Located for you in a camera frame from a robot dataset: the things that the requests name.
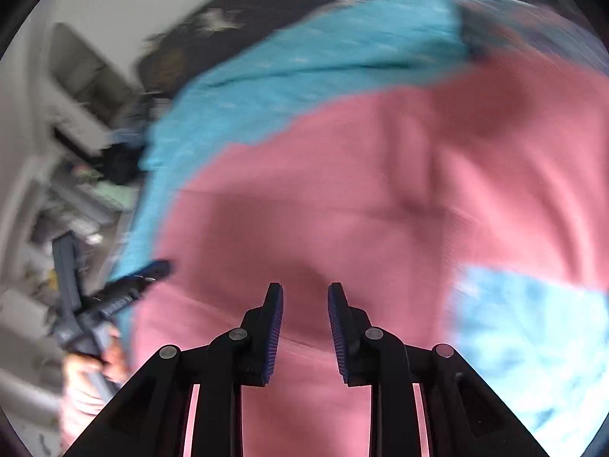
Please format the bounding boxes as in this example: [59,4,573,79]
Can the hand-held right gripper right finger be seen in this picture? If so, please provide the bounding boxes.
[327,282,549,457]

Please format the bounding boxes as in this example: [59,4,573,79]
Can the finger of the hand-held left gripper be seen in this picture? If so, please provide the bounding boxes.
[92,260,173,319]

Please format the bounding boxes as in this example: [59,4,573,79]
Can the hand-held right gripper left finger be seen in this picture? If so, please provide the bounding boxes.
[64,282,285,457]

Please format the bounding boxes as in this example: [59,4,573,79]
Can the pink knit garment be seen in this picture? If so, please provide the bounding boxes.
[128,43,609,457]

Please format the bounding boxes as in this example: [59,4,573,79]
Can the person's left hand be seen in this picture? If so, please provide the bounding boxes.
[97,326,131,384]

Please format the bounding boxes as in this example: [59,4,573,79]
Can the white cluttered shelf unit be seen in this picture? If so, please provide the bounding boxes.
[0,21,150,439]

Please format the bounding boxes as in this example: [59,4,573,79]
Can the turquoise blanket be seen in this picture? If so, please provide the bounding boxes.
[107,0,609,457]

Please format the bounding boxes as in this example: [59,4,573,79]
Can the dark patterned blanket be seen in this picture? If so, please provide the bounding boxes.
[138,0,524,101]

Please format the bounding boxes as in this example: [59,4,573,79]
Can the floral folded cloth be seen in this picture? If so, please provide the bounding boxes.
[459,0,572,60]

